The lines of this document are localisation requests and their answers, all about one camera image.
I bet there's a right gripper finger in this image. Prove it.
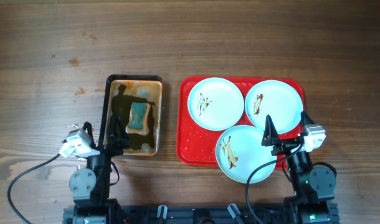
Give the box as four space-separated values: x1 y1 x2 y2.
261 115 280 146
300 111 315 133

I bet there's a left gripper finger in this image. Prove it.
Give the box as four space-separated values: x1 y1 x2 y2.
107 115 129 140
82 121 95 147

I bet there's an orange green scrub sponge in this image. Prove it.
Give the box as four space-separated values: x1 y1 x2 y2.
126 102 151 136

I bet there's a white plate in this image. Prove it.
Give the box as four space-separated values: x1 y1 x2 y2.
215 125 276 184
188 77 244 131
245 80 303 134

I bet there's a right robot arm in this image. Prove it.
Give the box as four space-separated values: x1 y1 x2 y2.
262 111 340 224

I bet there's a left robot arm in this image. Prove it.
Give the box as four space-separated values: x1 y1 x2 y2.
63 122 130 224

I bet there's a black rimmed orange wash tray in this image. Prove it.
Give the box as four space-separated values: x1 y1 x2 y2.
98 74 163 156

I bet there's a red plastic tray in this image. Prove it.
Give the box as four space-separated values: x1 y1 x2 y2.
176 76 306 166

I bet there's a right black cable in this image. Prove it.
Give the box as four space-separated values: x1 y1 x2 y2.
245 142 304 224

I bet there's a black cable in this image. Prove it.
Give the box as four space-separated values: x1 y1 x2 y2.
245 142 304 224
7 153 62 224

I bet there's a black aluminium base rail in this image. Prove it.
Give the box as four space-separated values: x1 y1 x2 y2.
62 203 339 224

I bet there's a left black cable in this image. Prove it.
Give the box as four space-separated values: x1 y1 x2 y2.
7 153 62 224

